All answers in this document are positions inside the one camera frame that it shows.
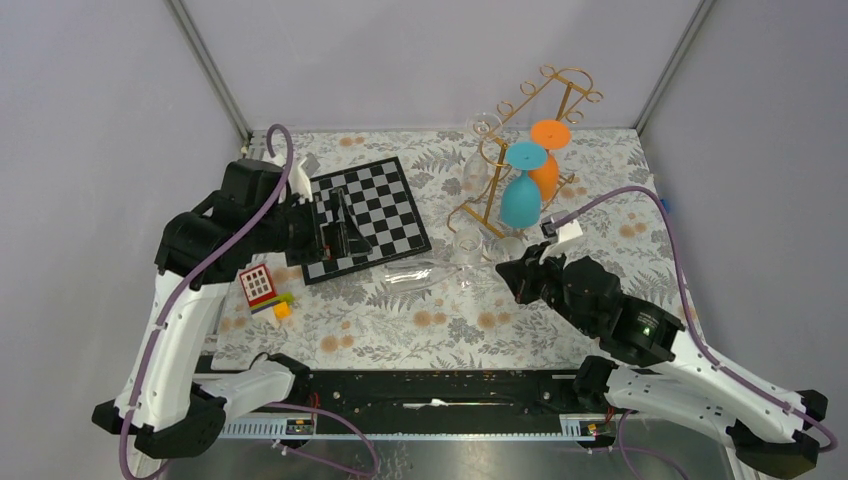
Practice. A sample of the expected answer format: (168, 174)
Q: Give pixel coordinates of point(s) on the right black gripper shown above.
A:
(521, 274)

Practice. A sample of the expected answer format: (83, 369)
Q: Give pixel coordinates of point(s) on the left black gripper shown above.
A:
(349, 231)

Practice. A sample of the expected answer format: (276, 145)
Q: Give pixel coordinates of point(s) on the teal wine glass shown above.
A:
(521, 199)

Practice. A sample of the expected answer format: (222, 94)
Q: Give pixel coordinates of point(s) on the tall clear flute glass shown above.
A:
(417, 274)

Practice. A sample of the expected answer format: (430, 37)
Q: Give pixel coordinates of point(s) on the orange wine glass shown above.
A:
(551, 135)

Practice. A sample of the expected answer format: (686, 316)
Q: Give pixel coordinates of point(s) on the clear champagne flute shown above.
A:
(476, 169)

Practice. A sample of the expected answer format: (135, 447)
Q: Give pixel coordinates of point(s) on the round clear wine glass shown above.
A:
(506, 249)

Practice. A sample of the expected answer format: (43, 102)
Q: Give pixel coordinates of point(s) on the short clear glass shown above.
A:
(467, 252)

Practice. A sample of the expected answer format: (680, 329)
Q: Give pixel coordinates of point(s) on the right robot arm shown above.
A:
(654, 365)

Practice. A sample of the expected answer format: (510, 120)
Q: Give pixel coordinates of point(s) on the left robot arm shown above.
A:
(162, 411)

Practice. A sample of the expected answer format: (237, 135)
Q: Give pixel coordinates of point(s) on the black white chessboard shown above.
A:
(383, 208)

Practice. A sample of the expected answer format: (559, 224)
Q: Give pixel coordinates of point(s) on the floral table mat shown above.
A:
(468, 321)

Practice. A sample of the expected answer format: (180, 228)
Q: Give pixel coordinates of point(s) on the colourful toy block house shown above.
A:
(264, 302)

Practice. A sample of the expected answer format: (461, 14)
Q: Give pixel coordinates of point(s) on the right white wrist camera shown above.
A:
(560, 229)

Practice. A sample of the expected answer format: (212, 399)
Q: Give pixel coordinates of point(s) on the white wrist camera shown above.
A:
(560, 229)
(300, 179)

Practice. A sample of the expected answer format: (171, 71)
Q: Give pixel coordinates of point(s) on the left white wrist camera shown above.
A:
(300, 179)

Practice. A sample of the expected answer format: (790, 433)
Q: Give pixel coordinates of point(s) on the gold wire glass rack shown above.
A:
(509, 181)

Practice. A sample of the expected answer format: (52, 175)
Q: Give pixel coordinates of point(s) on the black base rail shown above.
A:
(419, 403)

